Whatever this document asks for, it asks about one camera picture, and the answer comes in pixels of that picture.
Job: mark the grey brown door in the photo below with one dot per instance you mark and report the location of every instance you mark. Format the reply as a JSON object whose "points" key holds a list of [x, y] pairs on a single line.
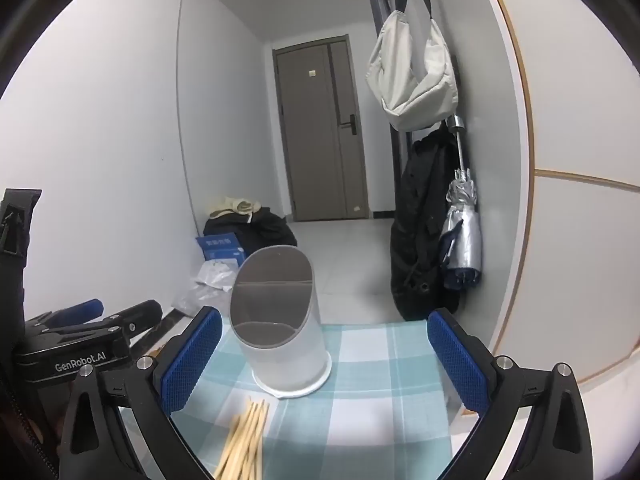
{"points": [[310, 150]]}

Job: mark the beige cloth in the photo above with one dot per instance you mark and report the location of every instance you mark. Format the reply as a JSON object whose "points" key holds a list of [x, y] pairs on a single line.
{"points": [[235, 206]]}

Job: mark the white utensil holder grey inside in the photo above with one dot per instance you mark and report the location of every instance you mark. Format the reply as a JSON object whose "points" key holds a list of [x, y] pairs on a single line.
{"points": [[290, 360]]}

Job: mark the blue cardboard box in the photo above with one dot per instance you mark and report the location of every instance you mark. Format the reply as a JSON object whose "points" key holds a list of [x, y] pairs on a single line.
{"points": [[220, 247]]}

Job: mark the grey plastic parcel bag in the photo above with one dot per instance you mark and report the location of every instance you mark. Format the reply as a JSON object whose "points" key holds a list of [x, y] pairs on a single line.
{"points": [[200, 302]]}

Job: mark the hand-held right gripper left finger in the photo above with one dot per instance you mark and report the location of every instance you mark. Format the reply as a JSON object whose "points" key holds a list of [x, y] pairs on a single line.
{"points": [[192, 360]]}

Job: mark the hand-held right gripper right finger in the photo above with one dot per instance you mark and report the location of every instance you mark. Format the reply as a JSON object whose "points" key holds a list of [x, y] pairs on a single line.
{"points": [[457, 365]]}

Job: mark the black hanging coat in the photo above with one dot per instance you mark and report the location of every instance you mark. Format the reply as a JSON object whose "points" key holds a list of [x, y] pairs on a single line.
{"points": [[415, 210]]}

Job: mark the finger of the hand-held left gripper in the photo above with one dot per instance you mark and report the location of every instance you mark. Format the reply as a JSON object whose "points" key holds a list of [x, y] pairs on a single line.
{"points": [[82, 307], [142, 312]]}

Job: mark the white plastic parcel bag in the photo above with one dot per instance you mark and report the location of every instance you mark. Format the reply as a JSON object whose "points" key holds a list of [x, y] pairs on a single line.
{"points": [[215, 272]]}

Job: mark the teal white checked tablecloth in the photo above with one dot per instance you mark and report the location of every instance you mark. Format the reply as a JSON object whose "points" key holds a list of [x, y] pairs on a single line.
{"points": [[350, 410]]}

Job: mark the pile of chopsticks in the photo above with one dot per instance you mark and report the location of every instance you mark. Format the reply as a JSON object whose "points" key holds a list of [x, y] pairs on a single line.
{"points": [[245, 440]]}

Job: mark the silver folded umbrella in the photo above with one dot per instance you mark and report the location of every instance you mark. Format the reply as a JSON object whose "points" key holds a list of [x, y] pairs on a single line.
{"points": [[462, 240]]}

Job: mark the white cabinet with wooden trim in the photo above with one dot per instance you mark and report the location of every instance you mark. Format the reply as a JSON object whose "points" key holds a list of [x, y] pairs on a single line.
{"points": [[575, 260]]}

